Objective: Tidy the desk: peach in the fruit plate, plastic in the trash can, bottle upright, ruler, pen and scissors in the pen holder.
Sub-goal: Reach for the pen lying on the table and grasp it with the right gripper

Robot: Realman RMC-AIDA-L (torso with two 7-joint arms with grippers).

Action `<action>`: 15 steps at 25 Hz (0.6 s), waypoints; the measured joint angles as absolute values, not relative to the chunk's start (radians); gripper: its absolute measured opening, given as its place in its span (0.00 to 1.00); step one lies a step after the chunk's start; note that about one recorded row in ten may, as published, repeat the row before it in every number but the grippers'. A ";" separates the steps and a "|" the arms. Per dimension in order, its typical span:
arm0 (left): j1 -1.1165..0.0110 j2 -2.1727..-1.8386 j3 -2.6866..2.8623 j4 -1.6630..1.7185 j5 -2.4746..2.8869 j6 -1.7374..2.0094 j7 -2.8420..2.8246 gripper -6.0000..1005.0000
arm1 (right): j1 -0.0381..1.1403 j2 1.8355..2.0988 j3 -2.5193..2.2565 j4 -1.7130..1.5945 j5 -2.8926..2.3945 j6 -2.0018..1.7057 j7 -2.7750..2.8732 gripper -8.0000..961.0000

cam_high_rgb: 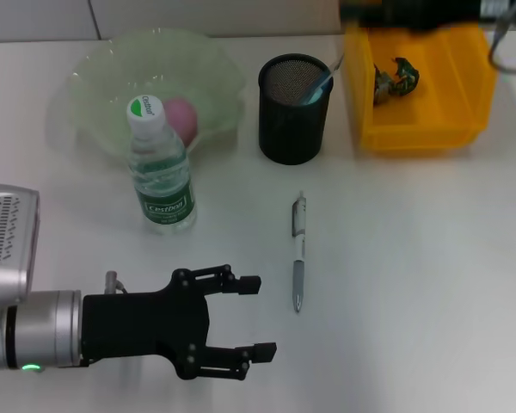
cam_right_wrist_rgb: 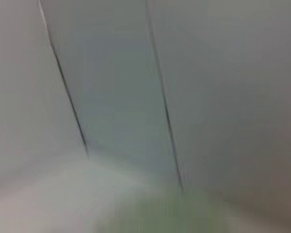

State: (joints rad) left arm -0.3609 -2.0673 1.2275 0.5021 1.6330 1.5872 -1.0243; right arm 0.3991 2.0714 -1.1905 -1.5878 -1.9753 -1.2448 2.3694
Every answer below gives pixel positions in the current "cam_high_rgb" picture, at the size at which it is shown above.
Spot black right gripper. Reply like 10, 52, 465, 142
339, 0, 482, 31

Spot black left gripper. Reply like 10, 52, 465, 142
81, 263, 278, 382

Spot transparent plastic ruler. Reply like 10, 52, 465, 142
313, 53, 347, 94

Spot green plastic wrapper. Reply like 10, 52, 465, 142
372, 57, 421, 106

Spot blue scissors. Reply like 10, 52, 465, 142
300, 81, 333, 107

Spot clear green-label water bottle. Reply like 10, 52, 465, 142
126, 95, 198, 236

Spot pink peach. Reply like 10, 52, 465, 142
161, 97, 199, 146

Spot white grey ballpoint pen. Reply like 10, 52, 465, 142
290, 190, 308, 314

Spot black mesh pen holder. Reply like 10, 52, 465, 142
257, 53, 335, 166

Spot green glass fruit plate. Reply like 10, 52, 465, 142
46, 28, 247, 163

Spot yellow plastic bin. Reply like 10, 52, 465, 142
342, 23, 499, 151

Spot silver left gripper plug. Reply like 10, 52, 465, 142
105, 270, 128, 296

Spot thin right gripper cable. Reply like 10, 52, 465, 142
487, 0, 516, 76

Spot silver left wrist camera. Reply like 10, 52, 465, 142
0, 183, 41, 310

